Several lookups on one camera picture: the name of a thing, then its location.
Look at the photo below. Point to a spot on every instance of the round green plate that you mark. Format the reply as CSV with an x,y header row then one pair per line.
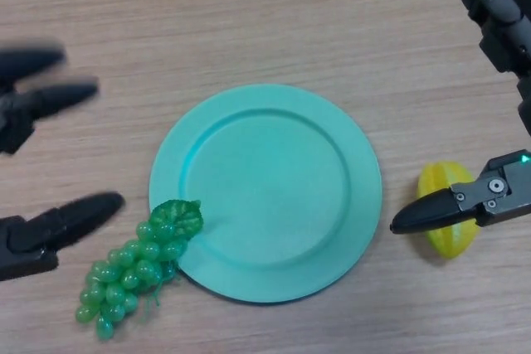
x,y
269,196

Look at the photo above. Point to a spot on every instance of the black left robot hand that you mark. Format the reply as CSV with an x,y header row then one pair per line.
x,y
74,213

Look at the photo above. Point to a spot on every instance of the green plastic grape bunch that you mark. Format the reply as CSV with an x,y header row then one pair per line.
x,y
124,271

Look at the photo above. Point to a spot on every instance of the yellow starfruit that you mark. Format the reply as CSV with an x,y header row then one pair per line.
x,y
452,246

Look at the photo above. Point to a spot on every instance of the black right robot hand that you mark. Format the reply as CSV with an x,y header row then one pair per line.
x,y
431,211

